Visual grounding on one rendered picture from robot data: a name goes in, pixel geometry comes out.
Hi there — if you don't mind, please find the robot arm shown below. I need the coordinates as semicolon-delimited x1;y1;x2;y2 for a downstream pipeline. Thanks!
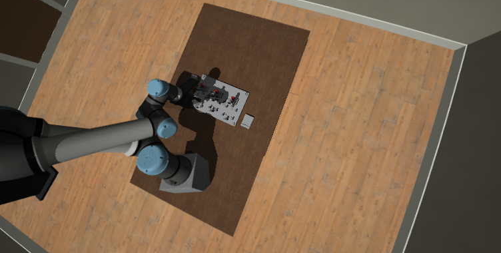
0;78;198;186

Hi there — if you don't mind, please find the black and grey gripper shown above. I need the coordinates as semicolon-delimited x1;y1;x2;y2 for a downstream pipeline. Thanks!
170;90;204;109

